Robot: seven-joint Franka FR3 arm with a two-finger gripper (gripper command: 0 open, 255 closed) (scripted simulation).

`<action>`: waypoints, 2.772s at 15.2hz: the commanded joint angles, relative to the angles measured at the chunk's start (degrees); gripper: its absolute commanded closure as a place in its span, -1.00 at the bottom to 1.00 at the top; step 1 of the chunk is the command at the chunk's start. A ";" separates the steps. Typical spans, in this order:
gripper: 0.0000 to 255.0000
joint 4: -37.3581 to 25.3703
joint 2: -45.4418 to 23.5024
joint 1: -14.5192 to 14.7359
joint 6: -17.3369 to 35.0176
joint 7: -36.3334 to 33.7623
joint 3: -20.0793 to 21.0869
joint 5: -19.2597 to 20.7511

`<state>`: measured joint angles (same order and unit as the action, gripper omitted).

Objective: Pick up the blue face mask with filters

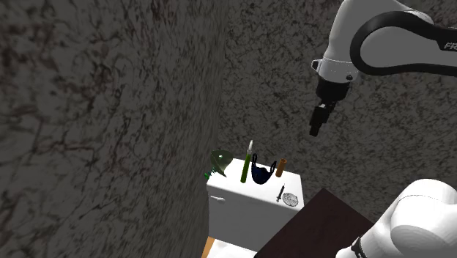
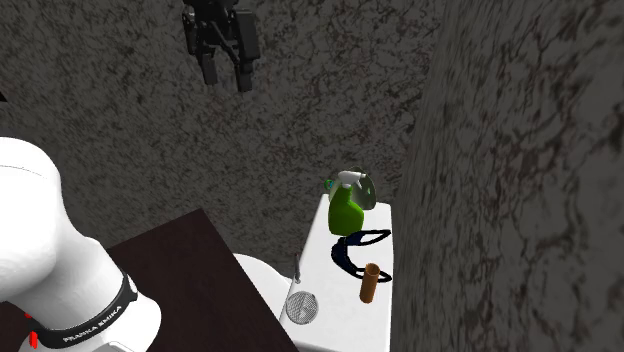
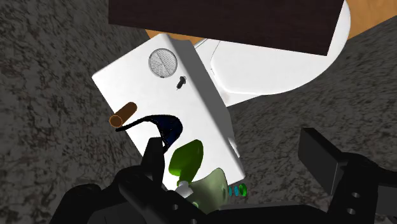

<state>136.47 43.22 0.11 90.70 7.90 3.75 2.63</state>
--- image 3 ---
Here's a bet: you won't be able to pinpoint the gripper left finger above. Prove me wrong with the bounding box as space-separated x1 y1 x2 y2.
49 137 206 224

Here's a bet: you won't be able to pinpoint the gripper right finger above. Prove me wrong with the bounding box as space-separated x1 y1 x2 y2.
297 127 397 224

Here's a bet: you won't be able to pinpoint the black dark blue ladle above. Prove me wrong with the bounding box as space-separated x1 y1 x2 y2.
115 115 184 154

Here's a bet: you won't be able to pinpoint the brown cylinder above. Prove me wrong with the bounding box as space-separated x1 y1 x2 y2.
109 101 138 129

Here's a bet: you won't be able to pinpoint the pale green curved object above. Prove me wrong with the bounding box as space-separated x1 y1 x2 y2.
187 167 229 215

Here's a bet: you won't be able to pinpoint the small green and teal discs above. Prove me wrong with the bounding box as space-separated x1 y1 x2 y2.
228 183 248 197

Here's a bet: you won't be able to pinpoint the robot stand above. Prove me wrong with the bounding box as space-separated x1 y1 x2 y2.
108 0 345 57

